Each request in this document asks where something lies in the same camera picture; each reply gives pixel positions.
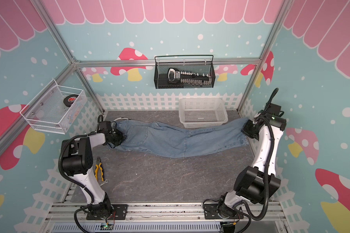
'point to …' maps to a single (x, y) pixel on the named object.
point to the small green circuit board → (106, 226)
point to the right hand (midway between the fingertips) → (245, 129)
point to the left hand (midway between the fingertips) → (128, 136)
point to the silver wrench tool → (105, 181)
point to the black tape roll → (70, 99)
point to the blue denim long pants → (165, 140)
